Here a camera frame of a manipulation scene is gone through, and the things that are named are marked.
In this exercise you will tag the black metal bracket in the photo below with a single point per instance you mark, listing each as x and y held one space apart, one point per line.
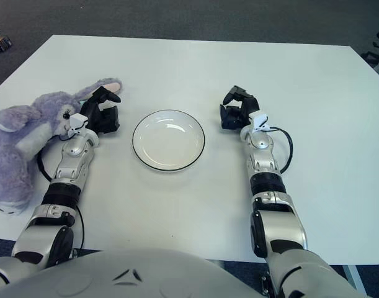
265 282

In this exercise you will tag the white table leg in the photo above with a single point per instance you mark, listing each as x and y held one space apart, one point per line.
352 276

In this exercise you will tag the brown black box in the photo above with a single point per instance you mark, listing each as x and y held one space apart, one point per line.
1 43

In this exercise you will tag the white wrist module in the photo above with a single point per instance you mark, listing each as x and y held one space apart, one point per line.
258 119
77 122

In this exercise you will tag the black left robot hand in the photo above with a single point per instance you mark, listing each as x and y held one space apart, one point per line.
97 118

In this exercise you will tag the silver robot torso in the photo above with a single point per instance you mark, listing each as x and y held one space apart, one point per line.
130 273

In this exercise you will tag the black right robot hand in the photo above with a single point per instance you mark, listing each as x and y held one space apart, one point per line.
238 116

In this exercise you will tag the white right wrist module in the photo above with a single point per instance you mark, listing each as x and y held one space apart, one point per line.
258 119

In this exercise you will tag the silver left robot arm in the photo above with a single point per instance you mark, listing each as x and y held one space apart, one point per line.
71 152

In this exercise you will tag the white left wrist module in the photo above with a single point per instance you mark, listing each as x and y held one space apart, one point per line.
77 122

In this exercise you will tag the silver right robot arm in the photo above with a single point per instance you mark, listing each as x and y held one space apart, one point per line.
263 155

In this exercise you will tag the black office chair base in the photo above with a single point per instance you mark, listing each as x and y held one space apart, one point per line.
372 56

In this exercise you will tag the white plate black rim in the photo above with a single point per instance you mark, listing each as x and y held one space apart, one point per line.
169 142

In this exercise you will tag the purple plush bunny doll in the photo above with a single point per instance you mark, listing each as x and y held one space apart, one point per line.
21 124

